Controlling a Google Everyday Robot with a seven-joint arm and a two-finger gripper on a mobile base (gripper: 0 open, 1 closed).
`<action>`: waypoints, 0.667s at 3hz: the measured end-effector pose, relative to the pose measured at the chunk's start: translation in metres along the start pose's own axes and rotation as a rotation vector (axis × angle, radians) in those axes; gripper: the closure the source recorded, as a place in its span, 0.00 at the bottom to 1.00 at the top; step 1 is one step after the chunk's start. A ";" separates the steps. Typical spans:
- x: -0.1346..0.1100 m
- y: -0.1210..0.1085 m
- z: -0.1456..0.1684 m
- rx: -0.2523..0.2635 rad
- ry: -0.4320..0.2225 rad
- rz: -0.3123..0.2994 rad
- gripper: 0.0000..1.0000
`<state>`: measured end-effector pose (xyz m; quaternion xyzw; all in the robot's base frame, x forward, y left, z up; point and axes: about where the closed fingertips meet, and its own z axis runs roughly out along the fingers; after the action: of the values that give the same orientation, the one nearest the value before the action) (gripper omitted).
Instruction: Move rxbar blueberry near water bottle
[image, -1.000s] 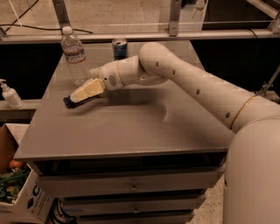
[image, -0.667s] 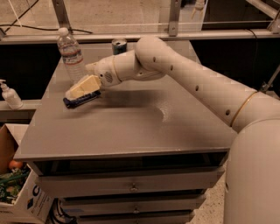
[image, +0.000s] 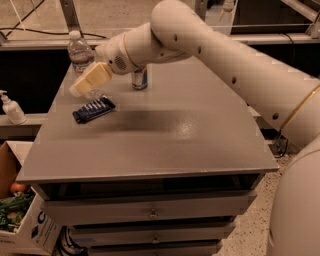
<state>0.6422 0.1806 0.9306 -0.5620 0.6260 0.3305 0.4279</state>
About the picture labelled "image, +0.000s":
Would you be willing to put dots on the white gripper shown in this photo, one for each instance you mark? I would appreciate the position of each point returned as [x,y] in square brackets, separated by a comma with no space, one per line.
[112,56]

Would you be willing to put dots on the blue rxbar blueberry wrapper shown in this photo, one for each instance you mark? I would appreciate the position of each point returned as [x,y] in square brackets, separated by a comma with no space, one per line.
[94,109]

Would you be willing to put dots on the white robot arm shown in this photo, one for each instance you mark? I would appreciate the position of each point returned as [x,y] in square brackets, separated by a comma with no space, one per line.
[287,99]

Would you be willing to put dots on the clear plastic water bottle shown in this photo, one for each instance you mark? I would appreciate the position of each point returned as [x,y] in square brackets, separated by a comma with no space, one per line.
[80,54]

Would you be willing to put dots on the white pump dispenser bottle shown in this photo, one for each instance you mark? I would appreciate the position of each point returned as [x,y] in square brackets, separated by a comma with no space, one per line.
[12,109]

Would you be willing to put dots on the blue silver energy drink can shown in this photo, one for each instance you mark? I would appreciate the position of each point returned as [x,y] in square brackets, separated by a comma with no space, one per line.
[140,78]

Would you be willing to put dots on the grey drawer cabinet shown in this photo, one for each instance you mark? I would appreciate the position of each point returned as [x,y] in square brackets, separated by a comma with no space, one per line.
[164,174]

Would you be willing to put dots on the orange fruit in box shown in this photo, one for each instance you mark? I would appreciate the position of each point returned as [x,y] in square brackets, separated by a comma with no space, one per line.
[16,187]

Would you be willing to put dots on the white cardboard box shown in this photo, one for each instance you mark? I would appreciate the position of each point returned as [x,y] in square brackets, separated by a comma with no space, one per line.
[25,228]

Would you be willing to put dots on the metal frame rail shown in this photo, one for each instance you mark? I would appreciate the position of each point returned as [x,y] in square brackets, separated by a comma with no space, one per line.
[45,24]

